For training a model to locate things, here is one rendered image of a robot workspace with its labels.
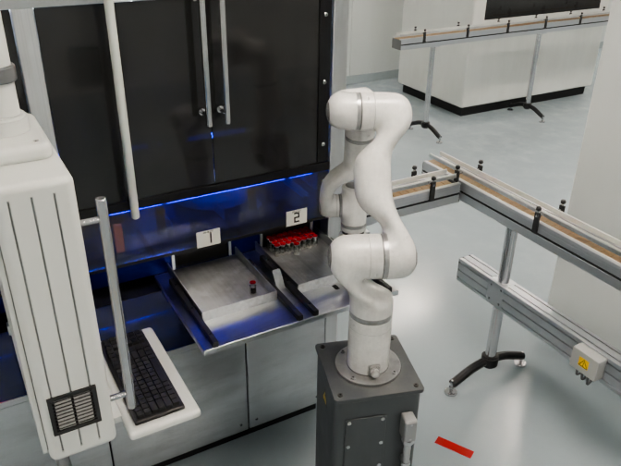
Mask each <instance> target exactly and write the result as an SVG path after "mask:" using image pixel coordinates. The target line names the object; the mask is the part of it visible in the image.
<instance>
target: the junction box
mask: <svg viewBox="0 0 621 466"><path fill-rule="evenodd" d="M569 364H570V365H571V366H573V367H574V368H575V369H577V370H578V371H580V372H581V373H582V374H584V375H586V376H587V377H588V378H589V379H590V380H591V381H593V382H595V381H597V380H599V379H601V378H603V374H604V370H605V366H606V364H607V359H606V358H604V357H603V356H602V355H601V354H599V353H598V352H596V351H595V350H593V349H591V348H590V347H588V346H587V345H585V344H584V343H582V342H581V343H579V344H577V345H575V346H574V347H573V350H572V354H571V358H570V362H569Z"/></svg>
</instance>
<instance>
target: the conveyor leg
mask: <svg viewBox="0 0 621 466"><path fill-rule="evenodd" d="M517 237H518V233H517V232H516V231H514V230H512V229H510V228H508V227H506V230H505V240H504V246H503V251H502V257H501V263H500V268H499V274H498V279H497V281H498V282H499V283H501V284H508V283H509V279H510V274H511V268H512V263H513V258H514V253H515V248H516V242H517ZM503 315H504V313H502V312H501V311H499V310H498V309H497V308H495V307H494V306H493V311H492V317H491V322H490V328H489V334H488V339H487V345H486V351H485V356H486V357H488V358H495V356H496V352H497V346H498V341H499V336H500V331H501V325H502V320H503Z"/></svg>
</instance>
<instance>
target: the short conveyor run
mask: <svg viewBox="0 0 621 466"><path fill-rule="evenodd" d="M412 169H413V171H411V177H409V178H401V179H398V180H393V181H392V192H393V199H394V203H395V206H396V210H397V212H398V215H399V217H400V216H404V215H411V214H415V213H418V212H422V211H426V210H429V209H432V208H436V207H440V206H444V205H448V204H451V203H455V202H459V197H460V190H461V183H459V182H455V181H454V180H452V178H456V177H457V174H452V175H447V176H445V175H444V174H446V173H447V169H443V170H438V171H434V172H430V173H426V174H421V175H417V170H416V169H417V166H413V167H412ZM375 223H379V222H378V221H377V220H375V219H374V218H373V217H372V216H370V215H368V214H367V217H366V226H367V225H371V224H375Z"/></svg>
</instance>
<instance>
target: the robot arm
mask: <svg viewBox="0 0 621 466"><path fill-rule="evenodd" d="M412 115H413V113H412V107H411V104H410V102H409V101H408V99H407V98H406V97H405V96H403V95H402V94H399V93H395V92H373V91H372V90H370V89H369V88H366V87H361V88H357V89H347V90H342V91H338V92H336V93H334V94H333V95H332V96H331V97H330V99H329V100H328V102H327V104H326V117H327V120H328V122H329V123H330V124H331V125H332V126H333V127H335V128H337V129H344V130H345V146H344V161H343V163H341V164H340V165H338V166H336V167H335V168H334V169H332V170H331V171H330V172H329V173H328V174H327V175H326V177H325V178H324V180H323V183H322V185H321V188H320V197H319V211H320V213H321V215H322V216H325V217H341V231H340V232H339V235H338V238H336V239H334V240H333V241H332V243H331V245H330V246H329V249H328V252H327V260H328V265H329V267H330V270H331V272H332V273H333V275H334V277H335V278H336V279H337V281H338V282H339V283H340V284H341V285H342V286H343V287H344V288H345V289H346V290H347V292H348V295H349V323H348V343H347V347H345V348H343V349H341V350H340V351H339V352H338V353H337V355H336V357H335V369H336V371H337V373H338V374H339V375H340V376H341V377H342V378H343V379H344V380H346V381H348V382H349V383H351V384H353V385H356V386H364V387H378V386H384V385H387V384H389V383H391V382H393V381H394V380H395V379H396V378H397V377H398V375H399V373H400V368H401V364H400V360H399V359H398V357H397V356H396V354H395V353H394V352H392V351H391V350H390V342H391V331H392V321H393V309H394V298H393V295H392V293H391V291H390V290H389V289H387V288H385V287H383V286H381V285H379V284H377V283H374V282H372V281H370V280H369V279H397V278H403V277H406V276H409V275H410V274H411V273H412V272H413V271H414V270H415V268H416V265H417V263H418V262H417V261H418V255H417V254H418V253H417V250H416V247H415V244H414V242H413V240H412V238H411V236H410V235H409V233H408V231H407V229H406V227H405V226H404V224H403V222H402V221H401V219H400V217H399V215H398V212H397V210H396V206H395V203H394V199H393V192H392V179H391V157H392V152H393V150H394V148H395V147H396V144H397V143H398V142H399V140H400V139H401V138H402V136H403V135H404V134H405V133H406V131H407V130H408V128H409V126H410V124H411V121H412ZM375 131H376V137H375V139H374V136H375ZM351 180H354V181H351ZM349 181H350V182H349ZM341 185H342V192H341V193H340V194H334V192H335V190H336V189H337V188H338V187H340V186H341ZM367 214H368V215H370V216H372V217H373V218H374V219H375V220H377V221H378V222H379V224H380V225H381V227H382V230H383V233H381V234H366V217H367Z"/></svg>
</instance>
